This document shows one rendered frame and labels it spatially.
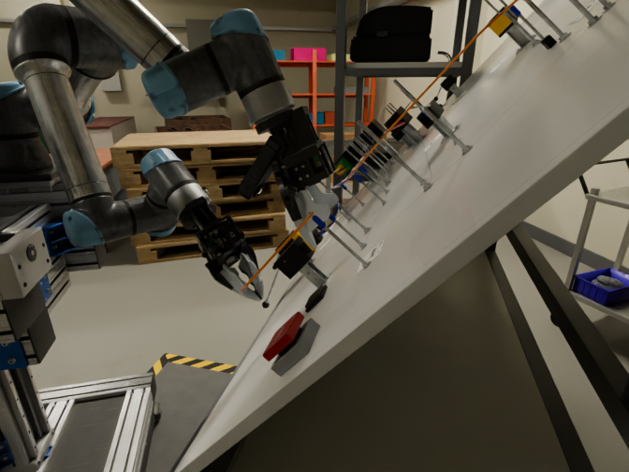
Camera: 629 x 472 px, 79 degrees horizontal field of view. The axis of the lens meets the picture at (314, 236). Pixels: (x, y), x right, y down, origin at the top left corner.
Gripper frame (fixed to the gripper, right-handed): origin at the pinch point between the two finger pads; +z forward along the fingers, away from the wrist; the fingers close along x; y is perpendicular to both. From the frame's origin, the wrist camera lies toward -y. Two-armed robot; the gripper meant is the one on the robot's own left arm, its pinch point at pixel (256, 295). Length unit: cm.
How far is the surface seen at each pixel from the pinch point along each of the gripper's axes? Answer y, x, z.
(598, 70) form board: 49, 28, 13
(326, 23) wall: -497, 584, -544
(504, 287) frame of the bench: -35, 69, 35
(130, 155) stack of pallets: -179, 20, -187
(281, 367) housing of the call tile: 22.2, -6.9, 14.2
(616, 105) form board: 53, 18, 17
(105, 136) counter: -485, 46, -495
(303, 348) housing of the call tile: 25.3, -4.0, 14.4
